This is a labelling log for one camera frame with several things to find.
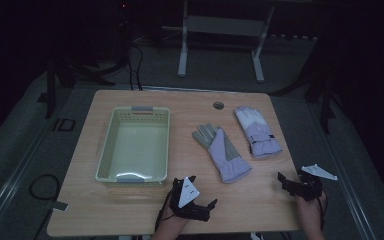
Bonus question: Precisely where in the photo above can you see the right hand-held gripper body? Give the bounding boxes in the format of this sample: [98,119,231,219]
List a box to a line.
[295,163,339,202]

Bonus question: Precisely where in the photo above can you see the purple glove with white fingers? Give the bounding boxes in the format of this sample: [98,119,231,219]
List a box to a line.
[234,105,284,159]

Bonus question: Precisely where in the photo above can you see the black rectangular floor frame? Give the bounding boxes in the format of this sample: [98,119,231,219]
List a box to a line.
[52,117,77,133]

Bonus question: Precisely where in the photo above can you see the black tripod stand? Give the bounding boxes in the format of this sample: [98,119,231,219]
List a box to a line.
[43,55,130,120]

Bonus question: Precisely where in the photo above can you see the black hanging cables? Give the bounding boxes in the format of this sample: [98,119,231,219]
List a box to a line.
[125,19,145,92]

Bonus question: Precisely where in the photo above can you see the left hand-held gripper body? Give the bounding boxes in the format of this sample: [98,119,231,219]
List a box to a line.
[169,175,208,222]

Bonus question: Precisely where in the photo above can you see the white metal desk frame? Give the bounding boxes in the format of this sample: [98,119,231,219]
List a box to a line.
[177,0,277,84]

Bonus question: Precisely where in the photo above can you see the purple glove with grey palm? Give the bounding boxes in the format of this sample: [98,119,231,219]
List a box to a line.
[191,123,253,185]

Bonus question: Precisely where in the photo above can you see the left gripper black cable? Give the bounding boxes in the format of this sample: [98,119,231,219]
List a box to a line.
[154,185,176,232]

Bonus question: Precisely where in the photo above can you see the dark stand with legs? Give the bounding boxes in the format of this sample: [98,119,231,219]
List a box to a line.
[269,39,339,135]

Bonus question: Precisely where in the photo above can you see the person's left hand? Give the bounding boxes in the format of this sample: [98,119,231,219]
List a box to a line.
[153,197,190,237]

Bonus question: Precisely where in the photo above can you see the small grey floor tag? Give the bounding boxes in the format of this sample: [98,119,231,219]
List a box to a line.
[51,201,70,212]

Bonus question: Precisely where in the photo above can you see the light green plastic basket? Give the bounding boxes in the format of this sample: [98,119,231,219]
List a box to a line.
[95,105,171,188]

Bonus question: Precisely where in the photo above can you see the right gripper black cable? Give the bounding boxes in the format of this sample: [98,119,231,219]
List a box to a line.
[317,190,329,232]

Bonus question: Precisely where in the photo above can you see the black looped floor cable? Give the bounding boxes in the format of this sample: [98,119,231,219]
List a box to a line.
[28,173,62,202]

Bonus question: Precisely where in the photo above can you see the person's right hand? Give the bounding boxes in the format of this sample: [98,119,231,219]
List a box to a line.
[294,190,328,228]

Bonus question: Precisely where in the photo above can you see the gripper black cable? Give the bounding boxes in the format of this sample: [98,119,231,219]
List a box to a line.
[154,185,176,232]
[317,190,329,232]

